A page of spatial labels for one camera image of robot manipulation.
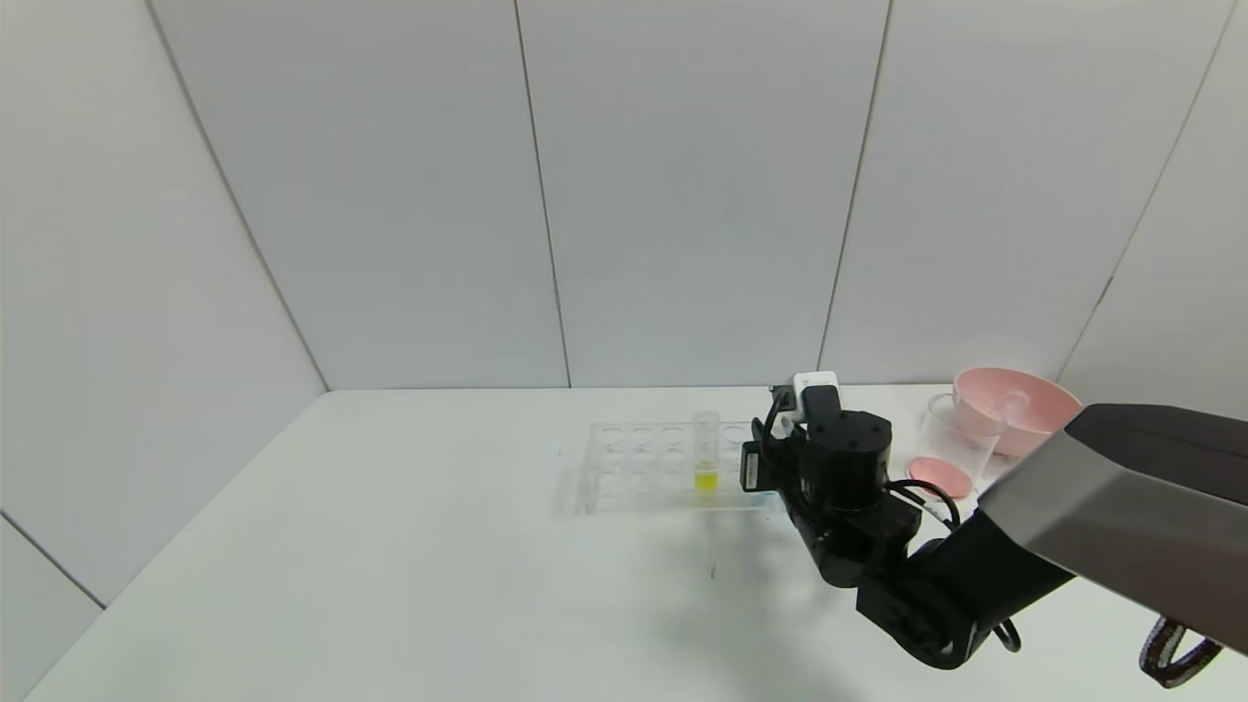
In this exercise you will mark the test tube with red pigment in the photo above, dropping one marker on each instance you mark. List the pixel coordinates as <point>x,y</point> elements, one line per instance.
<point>1012,409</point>

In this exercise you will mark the clear glass beaker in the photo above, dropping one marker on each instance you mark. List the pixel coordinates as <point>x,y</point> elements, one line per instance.
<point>951,458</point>

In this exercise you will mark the pink bowl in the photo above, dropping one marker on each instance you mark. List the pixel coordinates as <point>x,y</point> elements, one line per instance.
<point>1043,405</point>

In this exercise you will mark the clear plastic test tube rack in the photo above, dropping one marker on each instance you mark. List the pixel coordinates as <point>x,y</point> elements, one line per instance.
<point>634,478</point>

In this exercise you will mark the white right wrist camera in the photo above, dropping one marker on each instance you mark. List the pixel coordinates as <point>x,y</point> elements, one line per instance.
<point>811,390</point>

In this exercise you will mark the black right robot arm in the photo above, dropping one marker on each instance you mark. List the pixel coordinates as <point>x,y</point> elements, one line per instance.
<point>1121,507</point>

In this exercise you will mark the test tube with yellow pigment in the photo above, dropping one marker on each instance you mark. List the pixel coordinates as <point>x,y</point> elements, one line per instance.
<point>706,478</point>

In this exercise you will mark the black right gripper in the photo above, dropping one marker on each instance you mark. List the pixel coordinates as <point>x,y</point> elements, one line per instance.
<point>752,467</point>

